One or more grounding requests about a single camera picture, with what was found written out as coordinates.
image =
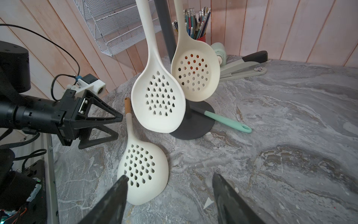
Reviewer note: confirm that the mint stapler black top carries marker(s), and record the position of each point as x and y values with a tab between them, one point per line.
245	67

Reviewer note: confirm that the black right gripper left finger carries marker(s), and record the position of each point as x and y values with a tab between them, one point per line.
110	209

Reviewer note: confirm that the grey skimmer behind grey rack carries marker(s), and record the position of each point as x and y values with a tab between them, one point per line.
226	121

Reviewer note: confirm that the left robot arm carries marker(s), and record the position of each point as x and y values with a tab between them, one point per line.
15	80

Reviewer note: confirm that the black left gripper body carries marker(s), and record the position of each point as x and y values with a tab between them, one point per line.
65	118

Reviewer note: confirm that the white wire mesh shelf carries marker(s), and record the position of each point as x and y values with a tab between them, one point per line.
115	25

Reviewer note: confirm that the aluminium rail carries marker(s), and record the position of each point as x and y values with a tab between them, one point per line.
50	180

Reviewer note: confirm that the red metal pencil cup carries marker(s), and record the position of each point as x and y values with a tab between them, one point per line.
202	38

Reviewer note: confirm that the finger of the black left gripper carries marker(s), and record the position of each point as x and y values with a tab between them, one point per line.
86	140
88	101

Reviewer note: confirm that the large cream skimmer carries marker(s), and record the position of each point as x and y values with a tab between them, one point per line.
145	165

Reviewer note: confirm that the bundle of pencils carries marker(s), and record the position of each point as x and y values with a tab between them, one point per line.
196	24

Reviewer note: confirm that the mint green pencil sharpener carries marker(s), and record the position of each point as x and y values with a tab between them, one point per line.
220	52

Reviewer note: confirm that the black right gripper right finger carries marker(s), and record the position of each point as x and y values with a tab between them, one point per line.
232	209

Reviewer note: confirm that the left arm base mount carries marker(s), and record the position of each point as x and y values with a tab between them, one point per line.
23	190

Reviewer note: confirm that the grey utensil rack stand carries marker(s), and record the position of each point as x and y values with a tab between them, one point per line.
194	124

